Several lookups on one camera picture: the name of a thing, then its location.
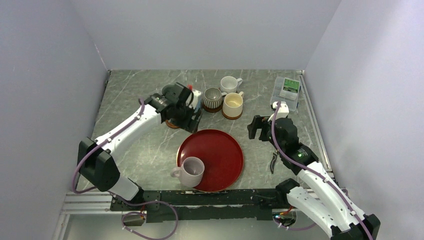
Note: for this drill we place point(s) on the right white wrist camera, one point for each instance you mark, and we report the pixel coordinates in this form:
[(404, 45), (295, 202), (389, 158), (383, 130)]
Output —
[(282, 112)]

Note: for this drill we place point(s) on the brown coaster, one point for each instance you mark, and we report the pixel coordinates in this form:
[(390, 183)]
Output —
[(212, 110), (170, 125), (231, 117)]

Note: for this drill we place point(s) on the lilac mug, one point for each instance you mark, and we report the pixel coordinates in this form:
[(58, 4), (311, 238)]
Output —
[(190, 173)]

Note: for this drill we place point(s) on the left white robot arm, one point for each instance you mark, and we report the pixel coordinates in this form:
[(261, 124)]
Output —
[(95, 160)]

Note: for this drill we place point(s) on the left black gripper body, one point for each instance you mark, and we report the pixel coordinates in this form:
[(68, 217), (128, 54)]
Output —
[(183, 116)]

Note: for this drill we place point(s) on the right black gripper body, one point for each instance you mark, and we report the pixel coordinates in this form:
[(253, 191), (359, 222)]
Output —
[(270, 137)]

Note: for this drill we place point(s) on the cream yellow mug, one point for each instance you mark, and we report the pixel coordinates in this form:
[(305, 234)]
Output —
[(233, 103)]

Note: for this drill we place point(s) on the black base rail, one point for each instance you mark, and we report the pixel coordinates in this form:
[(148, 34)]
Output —
[(166, 205)]

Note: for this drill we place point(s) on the red round tray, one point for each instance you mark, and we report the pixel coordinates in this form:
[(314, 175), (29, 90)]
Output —
[(221, 154)]

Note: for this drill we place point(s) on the grey-green mug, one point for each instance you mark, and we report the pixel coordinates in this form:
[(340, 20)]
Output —
[(168, 90)]

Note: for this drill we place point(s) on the black handled pliers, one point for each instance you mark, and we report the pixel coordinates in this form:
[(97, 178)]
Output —
[(273, 162)]

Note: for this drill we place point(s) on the grey ribbed mug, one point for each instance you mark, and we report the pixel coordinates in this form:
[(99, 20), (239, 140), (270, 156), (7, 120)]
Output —
[(213, 97)]

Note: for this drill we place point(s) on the clear plastic parts box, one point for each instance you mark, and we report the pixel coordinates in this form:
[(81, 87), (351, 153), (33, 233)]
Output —
[(286, 90)]

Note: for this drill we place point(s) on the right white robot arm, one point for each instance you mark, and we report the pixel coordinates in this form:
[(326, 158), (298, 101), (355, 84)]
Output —
[(332, 210)]

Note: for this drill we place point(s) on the blue mug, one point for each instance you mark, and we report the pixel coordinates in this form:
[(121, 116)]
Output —
[(198, 107)]

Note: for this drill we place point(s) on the white mug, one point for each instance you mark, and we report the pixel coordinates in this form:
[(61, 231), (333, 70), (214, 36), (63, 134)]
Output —
[(230, 84)]

